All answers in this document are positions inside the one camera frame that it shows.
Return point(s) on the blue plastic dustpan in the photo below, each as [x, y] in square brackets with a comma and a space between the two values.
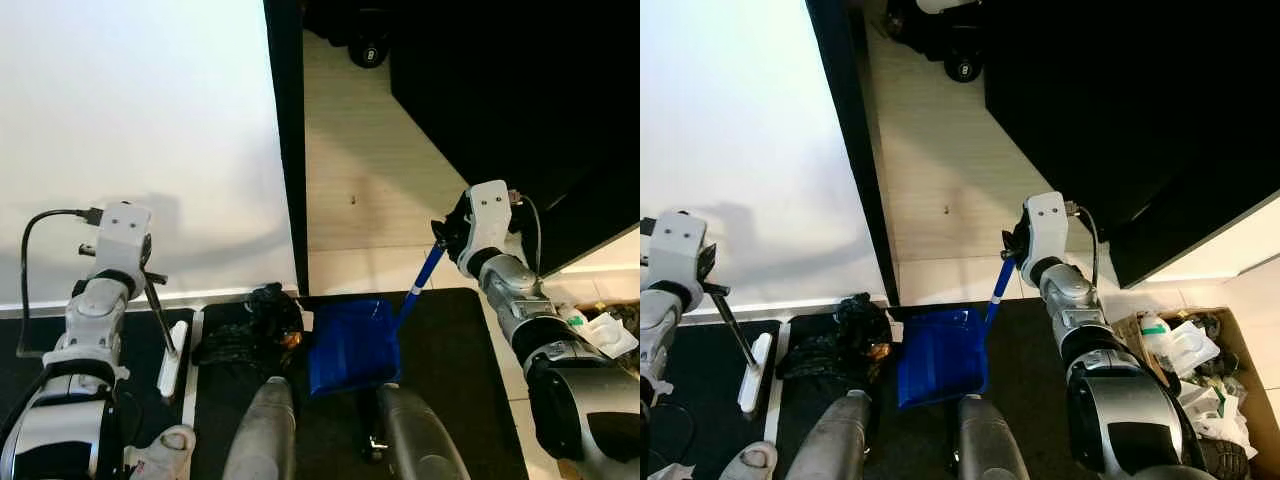
[940, 355]
[350, 345]

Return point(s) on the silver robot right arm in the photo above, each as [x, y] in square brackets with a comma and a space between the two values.
[1120, 400]
[560, 370]

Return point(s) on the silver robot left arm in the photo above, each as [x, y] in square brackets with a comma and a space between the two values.
[658, 330]
[90, 330]

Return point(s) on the black floor mat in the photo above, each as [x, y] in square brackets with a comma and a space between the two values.
[1040, 360]
[460, 380]

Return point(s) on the cardboard box with rubbish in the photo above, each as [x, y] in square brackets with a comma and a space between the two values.
[620, 310]
[1245, 350]

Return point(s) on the black door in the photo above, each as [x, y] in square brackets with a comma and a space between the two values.
[520, 100]
[1130, 110]

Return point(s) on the clear bottle with green label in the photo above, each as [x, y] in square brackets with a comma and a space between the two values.
[1158, 330]

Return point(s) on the white grey rounded object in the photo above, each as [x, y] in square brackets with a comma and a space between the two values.
[165, 450]
[750, 462]

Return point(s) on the black wheeled toy vehicle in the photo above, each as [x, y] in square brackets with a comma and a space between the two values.
[368, 50]
[963, 65]

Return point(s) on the grey robot left leg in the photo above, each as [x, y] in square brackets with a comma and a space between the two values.
[262, 430]
[830, 440]

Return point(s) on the grey robot leg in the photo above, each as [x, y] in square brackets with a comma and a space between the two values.
[420, 440]
[262, 430]
[830, 440]
[990, 440]

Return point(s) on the grey robot right leg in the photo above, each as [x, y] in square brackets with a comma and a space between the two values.
[420, 440]
[990, 440]

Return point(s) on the black rubber tyre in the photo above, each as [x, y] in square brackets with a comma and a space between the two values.
[1225, 462]

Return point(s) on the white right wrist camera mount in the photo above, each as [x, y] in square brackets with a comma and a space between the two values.
[1045, 225]
[488, 215]

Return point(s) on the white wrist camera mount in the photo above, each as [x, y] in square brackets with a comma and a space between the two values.
[1045, 225]
[675, 250]
[122, 235]
[488, 215]

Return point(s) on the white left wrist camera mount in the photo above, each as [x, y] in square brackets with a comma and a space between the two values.
[122, 235]
[675, 250]

